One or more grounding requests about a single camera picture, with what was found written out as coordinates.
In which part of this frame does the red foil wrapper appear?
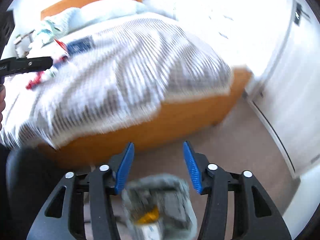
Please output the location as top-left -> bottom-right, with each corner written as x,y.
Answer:
25,71 -> 44,90

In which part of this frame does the butterfly print trash bag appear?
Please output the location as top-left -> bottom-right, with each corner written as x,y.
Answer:
121,173 -> 197,239

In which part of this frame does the person left hand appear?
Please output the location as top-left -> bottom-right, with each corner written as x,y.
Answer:
0,85 -> 6,122

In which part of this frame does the green floral quilt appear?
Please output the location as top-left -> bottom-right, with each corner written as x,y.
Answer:
29,19 -> 68,49

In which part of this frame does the red snack wrapper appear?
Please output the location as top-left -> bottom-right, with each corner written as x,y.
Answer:
54,39 -> 68,56

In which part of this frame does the blue carton box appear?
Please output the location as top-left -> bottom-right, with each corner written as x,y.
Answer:
67,36 -> 94,56

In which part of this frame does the light blue pillow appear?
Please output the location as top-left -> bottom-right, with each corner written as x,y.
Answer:
68,0 -> 176,33

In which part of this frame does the checkered bed blanket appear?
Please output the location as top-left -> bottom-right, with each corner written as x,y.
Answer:
1,12 -> 233,148

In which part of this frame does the white wardrobe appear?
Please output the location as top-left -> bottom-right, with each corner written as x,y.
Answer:
251,0 -> 319,178

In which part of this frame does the wooden bed frame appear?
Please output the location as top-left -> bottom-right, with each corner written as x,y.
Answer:
38,67 -> 252,168

